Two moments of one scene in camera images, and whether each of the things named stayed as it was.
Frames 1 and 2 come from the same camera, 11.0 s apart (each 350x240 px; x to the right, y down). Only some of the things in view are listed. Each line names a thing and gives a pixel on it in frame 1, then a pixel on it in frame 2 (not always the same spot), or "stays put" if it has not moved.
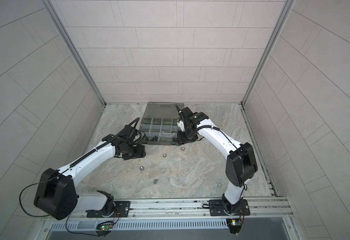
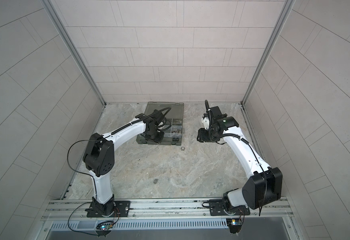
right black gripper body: (187, 135) -> (208, 134)
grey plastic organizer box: (159, 123) stays put
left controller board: (104, 228) stays put
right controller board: (234, 225) stays put
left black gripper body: (133, 151) -> (155, 135)
